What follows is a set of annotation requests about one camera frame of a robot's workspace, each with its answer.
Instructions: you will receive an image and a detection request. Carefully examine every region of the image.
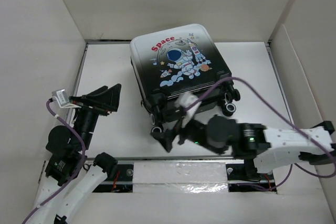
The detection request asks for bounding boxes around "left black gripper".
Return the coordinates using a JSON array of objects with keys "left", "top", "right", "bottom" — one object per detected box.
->
[{"left": 71, "top": 82, "right": 123, "bottom": 148}]

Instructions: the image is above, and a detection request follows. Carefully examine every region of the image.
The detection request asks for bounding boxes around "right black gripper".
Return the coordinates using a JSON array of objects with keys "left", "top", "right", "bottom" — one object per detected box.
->
[{"left": 151, "top": 105, "right": 223, "bottom": 155}]

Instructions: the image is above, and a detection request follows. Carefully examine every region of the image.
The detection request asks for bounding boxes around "black space-print kids suitcase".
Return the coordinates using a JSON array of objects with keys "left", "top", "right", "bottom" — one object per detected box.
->
[{"left": 130, "top": 24, "right": 232, "bottom": 132}]

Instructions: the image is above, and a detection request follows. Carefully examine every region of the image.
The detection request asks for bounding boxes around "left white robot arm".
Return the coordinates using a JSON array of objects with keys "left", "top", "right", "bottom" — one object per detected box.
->
[{"left": 23, "top": 83, "right": 122, "bottom": 223}]

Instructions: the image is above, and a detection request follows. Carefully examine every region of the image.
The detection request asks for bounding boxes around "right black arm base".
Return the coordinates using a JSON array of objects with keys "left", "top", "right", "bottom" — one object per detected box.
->
[{"left": 226, "top": 163, "right": 277, "bottom": 193}]

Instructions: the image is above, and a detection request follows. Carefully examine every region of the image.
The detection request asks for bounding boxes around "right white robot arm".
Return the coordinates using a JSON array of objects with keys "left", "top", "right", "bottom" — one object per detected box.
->
[{"left": 151, "top": 115, "right": 335, "bottom": 178}]

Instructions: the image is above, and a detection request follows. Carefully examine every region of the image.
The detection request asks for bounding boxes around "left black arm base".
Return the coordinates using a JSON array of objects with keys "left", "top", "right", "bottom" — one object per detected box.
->
[{"left": 93, "top": 164, "right": 134, "bottom": 193}]

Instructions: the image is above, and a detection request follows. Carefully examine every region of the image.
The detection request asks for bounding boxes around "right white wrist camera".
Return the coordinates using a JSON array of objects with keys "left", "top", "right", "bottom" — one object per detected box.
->
[{"left": 174, "top": 91, "right": 202, "bottom": 128}]

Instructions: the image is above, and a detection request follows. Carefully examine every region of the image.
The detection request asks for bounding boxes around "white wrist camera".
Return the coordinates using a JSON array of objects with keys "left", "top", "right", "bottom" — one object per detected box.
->
[
  {"left": 174, "top": 91, "right": 202, "bottom": 128},
  {"left": 52, "top": 89, "right": 79, "bottom": 109}
]

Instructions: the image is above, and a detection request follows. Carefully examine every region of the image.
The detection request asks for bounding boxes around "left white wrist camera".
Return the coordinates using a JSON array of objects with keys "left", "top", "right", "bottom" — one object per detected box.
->
[{"left": 52, "top": 89, "right": 79, "bottom": 109}]

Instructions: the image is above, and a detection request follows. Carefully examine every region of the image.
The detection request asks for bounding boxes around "silver metal rail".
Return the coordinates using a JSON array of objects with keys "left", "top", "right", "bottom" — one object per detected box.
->
[{"left": 100, "top": 179, "right": 268, "bottom": 186}]

